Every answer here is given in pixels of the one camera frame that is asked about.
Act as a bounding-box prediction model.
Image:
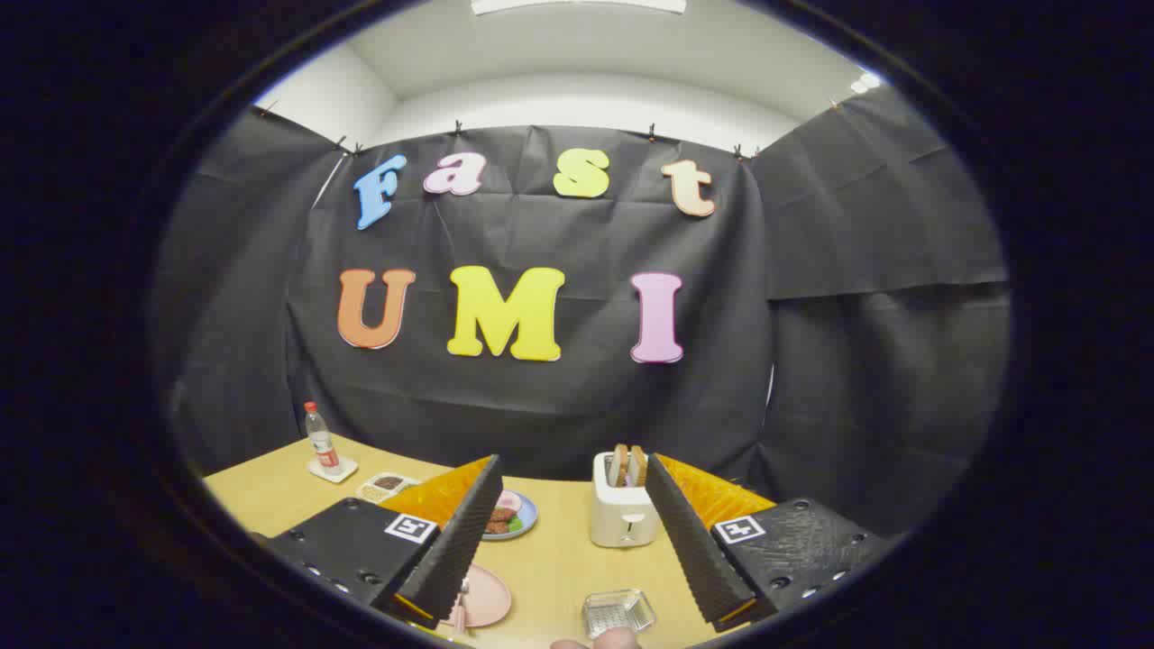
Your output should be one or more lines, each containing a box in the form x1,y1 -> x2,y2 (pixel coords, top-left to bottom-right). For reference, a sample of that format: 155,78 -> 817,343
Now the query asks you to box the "white toaster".
591,451 -> 661,549

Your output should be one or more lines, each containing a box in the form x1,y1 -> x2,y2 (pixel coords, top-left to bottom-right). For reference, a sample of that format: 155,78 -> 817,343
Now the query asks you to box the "pink plate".
442,565 -> 513,629

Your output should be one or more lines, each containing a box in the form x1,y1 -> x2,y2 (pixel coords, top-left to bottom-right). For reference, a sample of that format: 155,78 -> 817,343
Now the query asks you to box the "blue plate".
481,489 -> 539,542

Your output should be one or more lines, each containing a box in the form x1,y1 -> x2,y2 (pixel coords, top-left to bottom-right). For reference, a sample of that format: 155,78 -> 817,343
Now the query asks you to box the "clear plastic basket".
582,589 -> 657,641

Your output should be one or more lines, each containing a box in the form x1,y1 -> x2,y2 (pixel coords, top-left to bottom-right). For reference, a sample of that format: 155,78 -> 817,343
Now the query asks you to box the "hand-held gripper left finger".
261,453 -> 504,630

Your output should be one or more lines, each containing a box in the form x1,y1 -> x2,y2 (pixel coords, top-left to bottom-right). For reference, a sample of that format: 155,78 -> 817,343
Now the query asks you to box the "long ceiling light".
471,0 -> 688,16

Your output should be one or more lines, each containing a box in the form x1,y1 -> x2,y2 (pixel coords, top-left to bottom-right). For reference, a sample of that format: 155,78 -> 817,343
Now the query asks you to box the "white divided snack tray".
354,471 -> 422,504

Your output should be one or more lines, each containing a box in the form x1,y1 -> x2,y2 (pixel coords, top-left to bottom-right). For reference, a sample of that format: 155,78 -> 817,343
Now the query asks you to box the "clear water bottle red label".
303,401 -> 343,476

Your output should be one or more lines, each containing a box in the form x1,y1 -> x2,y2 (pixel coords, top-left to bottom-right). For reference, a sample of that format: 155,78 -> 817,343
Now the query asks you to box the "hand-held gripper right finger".
644,452 -> 889,634

